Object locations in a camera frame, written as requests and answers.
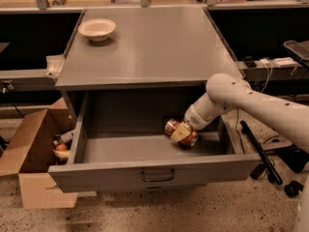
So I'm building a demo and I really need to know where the black device on shelf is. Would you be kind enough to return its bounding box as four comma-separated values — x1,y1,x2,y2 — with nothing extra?
243,56,257,68

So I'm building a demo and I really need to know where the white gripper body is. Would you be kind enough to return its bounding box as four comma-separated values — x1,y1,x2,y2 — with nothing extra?
183,105,213,131

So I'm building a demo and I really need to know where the white bottle in box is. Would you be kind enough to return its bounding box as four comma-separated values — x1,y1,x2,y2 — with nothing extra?
53,130,74,146

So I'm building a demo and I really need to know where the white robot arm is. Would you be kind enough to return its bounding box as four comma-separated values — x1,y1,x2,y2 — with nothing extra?
164,73,309,153

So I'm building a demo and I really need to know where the black pole on floor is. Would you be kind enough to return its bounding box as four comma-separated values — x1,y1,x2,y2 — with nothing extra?
240,121,283,185

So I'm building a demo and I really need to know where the open grey top drawer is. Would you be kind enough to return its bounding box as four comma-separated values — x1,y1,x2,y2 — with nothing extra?
49,90,258,192

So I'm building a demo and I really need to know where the grey metal cabinet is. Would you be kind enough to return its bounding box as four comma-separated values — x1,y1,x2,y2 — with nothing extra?
56,7,240,131

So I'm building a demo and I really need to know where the yellow item in box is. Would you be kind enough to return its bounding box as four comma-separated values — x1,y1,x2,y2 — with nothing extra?
54,150,70,161

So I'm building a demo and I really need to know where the black drawer handle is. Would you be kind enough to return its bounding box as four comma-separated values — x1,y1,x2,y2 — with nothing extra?
141,169,175,183

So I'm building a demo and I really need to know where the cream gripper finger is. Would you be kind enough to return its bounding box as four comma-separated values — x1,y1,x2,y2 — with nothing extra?
170,121,191,142

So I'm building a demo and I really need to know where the orange soda can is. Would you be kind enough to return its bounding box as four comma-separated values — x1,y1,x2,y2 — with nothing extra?
164,119,198,147

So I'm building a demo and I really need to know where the orange fruit in box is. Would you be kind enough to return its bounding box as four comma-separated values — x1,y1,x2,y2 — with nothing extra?
55,143,68,151

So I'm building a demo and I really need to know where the open cardboard box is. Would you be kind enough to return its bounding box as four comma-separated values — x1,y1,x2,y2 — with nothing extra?
0,99,77,209

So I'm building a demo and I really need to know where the white power strip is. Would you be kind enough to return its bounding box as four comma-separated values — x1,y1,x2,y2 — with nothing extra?
260,57,298,68

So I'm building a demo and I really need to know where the white bowl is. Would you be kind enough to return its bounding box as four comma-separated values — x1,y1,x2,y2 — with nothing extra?
78,18,116,42

